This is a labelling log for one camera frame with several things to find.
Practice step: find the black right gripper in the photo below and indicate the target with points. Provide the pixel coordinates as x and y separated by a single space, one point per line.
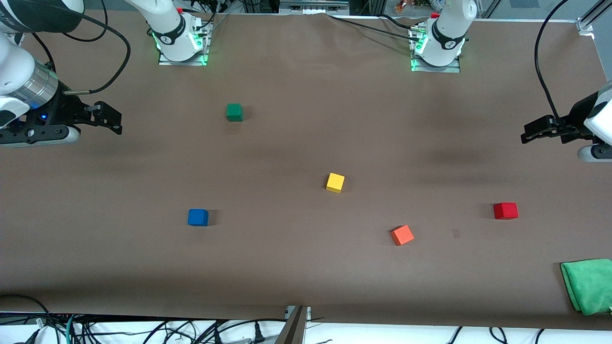
62 112

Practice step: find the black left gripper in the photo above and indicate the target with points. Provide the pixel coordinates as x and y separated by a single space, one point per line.
577 120

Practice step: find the red wooden block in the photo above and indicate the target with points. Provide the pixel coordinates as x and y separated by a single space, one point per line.
505 210

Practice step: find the blue wooden block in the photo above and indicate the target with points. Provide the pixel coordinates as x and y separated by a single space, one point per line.
198 217

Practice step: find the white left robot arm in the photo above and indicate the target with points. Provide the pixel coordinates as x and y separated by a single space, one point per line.
449 28

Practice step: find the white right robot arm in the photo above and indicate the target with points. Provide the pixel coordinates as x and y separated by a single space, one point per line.
167 24

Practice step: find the green wooden block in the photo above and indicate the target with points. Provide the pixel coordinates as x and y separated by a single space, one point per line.
234 112

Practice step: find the green folded cloth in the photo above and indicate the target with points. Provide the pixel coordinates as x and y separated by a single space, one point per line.
590 285

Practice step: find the orange wooden block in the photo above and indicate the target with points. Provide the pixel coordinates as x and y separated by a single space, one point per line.
402 235

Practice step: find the yellow wooden block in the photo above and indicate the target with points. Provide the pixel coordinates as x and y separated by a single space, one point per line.
335 183

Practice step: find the dark brown bar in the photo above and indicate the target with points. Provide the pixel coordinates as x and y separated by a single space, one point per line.
291 332

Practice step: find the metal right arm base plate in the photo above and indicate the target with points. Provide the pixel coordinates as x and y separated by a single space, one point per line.
184 61

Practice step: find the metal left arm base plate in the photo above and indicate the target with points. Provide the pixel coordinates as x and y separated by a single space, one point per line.
435 69

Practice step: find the aluminium frame profile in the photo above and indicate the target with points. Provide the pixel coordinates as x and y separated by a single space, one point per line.
593 19

